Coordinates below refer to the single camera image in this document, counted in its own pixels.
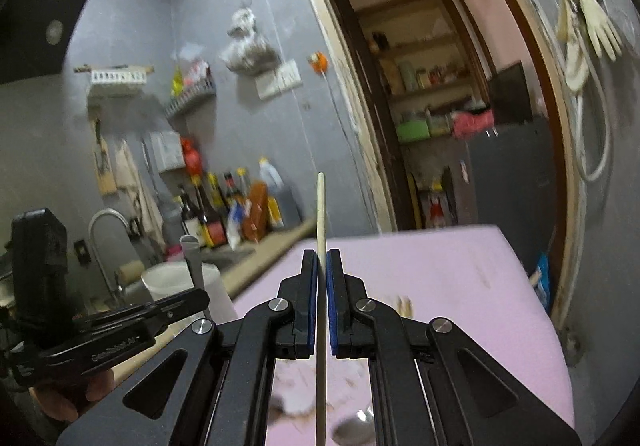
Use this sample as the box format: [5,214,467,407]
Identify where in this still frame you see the white wall rack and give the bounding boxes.
[74,65,153,87]

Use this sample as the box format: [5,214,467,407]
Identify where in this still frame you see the white plastic cup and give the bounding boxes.
[141,261,238,327]

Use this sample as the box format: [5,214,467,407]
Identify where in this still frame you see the red and white package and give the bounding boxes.
[422,191,453,227]

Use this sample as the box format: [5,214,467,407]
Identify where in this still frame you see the hanging wooden cutting board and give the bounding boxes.
[91,118,118,197]

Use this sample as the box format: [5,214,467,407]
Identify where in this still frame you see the dark glass bottle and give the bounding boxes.
[177,183,201,247]

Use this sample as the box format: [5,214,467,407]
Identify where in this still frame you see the white wall socket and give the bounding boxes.
[255,60,303,101]

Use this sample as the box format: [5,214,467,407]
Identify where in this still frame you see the white rubber gloves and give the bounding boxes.
[556,0,623,94]

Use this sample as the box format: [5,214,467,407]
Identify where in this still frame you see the large clear oil jug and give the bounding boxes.
[257,157,303,229]

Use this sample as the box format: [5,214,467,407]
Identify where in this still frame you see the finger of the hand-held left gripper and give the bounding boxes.
[150,288,211,328]

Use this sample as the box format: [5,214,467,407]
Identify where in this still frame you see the person's left hand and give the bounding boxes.
[30,368,118,424]

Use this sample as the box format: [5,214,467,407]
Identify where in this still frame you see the steel sink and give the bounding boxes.
[197,243,256,277]

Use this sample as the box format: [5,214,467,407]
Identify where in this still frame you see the grey refrigerator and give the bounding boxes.
[467,113,558,272]

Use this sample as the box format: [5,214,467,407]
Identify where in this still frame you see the small dark sauce bottle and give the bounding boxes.
[222,172,241,214]

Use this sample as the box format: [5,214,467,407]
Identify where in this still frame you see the dark bottle with red label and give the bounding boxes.
[200,171,228,249]

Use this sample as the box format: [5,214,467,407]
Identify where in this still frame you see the pink floral cloth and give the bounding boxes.
[232,224,576,446]

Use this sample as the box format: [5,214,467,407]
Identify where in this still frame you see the beige wooden handle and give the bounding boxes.
[116,262,146,287]

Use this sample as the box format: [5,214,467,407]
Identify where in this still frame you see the white and blue packet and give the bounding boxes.
[226,203,248,249]

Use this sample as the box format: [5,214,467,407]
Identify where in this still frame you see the yellow cap bottle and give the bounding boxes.
[236,167,252,207]

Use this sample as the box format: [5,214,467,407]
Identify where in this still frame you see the grey plastic tube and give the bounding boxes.
[180,234,203,289]

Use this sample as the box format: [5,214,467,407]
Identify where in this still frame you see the white hose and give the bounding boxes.
[570,26,613,183]

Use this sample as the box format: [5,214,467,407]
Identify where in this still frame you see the green box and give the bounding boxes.
[396,120,431,143]

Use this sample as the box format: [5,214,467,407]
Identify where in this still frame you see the wooden door frame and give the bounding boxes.
[285,0,586,327]

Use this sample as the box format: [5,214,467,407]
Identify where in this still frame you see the pale wooden chopstick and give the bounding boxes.
[315,172,329,446]

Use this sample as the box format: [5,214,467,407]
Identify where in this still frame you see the black box appliance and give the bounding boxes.
[487,61,535,124]

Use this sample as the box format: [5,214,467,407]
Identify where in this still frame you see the chrome faucet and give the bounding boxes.
[87,208,138,307]

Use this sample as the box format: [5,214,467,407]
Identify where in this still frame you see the hanging clear plastic bag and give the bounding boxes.
[218,3,281,74]

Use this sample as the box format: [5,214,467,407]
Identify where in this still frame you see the brown seasoning packet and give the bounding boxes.
[241,180,269,242]

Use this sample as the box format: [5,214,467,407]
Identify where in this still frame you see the grey wall shelf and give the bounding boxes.
[165,78,217,119]

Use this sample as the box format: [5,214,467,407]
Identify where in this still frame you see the wooden shelf unit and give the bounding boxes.
[345,0,493,232]

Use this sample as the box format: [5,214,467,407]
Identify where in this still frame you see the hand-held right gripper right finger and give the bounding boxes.
[327,248,583,446]

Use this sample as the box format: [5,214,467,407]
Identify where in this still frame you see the red plastic bag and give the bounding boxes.
[180,137,203,177]

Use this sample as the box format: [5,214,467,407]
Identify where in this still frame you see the metal spoon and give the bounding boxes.
[332,411,376,444]

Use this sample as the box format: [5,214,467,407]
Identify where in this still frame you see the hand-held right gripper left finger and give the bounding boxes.
[55,248,318,446]

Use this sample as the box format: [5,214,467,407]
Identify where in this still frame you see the hanging beige towel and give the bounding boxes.
[114,138,166,247]

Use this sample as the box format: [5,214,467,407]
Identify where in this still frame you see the blue and white bag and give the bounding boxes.
[531,252,552,312]

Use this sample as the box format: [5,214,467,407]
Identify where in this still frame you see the white wall box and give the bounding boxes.
[150,130,185,172]

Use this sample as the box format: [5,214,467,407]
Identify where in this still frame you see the black range hood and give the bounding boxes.
[0,0,103,87]

